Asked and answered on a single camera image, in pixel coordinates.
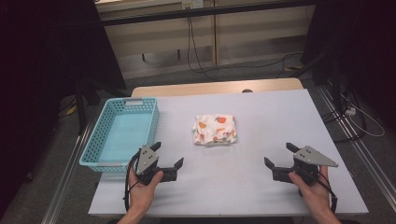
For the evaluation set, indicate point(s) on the white table cover board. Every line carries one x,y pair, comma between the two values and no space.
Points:
236,186

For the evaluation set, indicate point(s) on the folded fruit print cloth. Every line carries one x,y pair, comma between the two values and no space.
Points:
214,129

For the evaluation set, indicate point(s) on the metal floor rail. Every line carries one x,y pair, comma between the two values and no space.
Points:
364,149
65,180

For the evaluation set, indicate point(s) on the white power adapter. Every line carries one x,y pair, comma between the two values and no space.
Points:
350,111

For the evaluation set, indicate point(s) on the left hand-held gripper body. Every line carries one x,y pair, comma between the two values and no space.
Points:
146,161

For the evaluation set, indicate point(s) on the light wooden table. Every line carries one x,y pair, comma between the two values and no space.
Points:
211,87

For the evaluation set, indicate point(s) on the person's left hand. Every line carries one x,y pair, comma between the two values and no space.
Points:
141,193

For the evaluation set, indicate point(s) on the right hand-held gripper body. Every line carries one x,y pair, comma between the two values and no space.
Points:
306,161

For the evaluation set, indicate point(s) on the light blue plastic basket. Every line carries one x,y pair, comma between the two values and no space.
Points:
124,137

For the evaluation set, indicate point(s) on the black curtain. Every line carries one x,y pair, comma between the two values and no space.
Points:
37,77
358,46

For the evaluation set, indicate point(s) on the black tripod stand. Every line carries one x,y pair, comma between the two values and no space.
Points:
85,99

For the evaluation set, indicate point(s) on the person's right hand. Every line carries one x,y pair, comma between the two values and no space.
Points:
313,193

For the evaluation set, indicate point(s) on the white wall socket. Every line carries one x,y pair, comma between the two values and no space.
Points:
192,3

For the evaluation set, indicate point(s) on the beige cabinet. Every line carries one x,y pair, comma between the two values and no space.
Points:
249,34

